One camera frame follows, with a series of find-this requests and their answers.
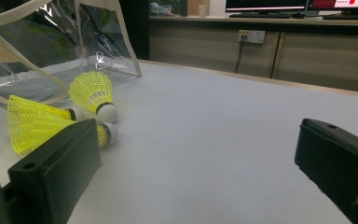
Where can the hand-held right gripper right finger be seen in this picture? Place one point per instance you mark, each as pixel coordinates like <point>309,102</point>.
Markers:
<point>338,165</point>

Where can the beige wooden cabinet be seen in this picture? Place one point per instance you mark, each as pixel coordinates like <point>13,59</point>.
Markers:
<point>323,56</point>

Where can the clear plastic bag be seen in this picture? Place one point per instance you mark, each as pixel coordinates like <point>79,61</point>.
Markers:
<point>28,46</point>

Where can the yellow shuttlecock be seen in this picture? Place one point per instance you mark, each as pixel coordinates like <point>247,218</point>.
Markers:
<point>28,133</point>
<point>90,90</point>
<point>37,105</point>

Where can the white table cover board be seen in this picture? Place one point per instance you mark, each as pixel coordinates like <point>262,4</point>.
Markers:
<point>199,124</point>

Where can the black computer mouse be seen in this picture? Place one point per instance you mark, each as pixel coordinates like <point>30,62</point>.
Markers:
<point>298,15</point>

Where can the white wall socket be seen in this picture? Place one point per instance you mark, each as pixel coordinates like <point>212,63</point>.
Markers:
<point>256,36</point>

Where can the black computer monitor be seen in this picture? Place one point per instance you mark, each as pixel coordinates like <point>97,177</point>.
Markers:
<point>261,3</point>
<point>338,3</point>

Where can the brown cardboard box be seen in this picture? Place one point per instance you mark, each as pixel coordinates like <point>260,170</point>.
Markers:
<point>193,6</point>

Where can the white paper cup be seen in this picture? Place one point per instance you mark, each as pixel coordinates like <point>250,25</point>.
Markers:
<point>202,11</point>

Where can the black keyboard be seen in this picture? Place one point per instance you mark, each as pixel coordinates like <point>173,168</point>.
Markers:
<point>261,15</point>
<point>354,17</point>

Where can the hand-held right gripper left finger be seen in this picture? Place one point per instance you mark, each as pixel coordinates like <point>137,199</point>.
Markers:
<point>59,161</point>

